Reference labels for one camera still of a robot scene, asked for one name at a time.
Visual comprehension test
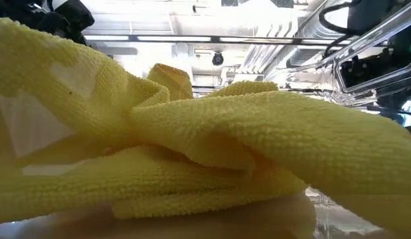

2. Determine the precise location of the black overhead frame beam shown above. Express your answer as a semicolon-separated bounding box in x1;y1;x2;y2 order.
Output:
84;34;354;46

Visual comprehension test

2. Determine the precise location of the yellow microfiber towel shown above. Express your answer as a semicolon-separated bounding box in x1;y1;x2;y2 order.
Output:
147;62;279;100
0;13;411;239

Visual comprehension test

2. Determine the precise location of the clear plastic basket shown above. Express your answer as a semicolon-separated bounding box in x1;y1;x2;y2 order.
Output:
0;0;411;239

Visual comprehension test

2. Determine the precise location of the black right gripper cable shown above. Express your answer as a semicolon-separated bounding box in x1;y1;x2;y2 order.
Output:
319;0;363;58

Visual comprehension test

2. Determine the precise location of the silver ventilation duct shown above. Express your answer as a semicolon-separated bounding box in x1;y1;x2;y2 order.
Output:
288;6;354;69

